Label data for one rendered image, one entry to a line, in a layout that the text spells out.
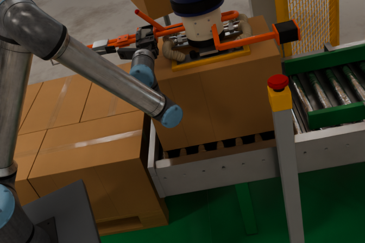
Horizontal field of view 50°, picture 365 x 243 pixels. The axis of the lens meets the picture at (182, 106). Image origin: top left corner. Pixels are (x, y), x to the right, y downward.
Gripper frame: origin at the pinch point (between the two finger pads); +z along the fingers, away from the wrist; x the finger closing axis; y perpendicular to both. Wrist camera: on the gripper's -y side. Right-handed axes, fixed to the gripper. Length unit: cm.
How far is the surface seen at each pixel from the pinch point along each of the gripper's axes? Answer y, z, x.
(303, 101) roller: 67, -2, -54
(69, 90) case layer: -72, 60, -53
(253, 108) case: 41, -19, -38
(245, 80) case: 40.0, -18.9, -22.1
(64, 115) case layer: -69, 31, -53
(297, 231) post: 49, -53, -85
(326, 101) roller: 77, -6, -53
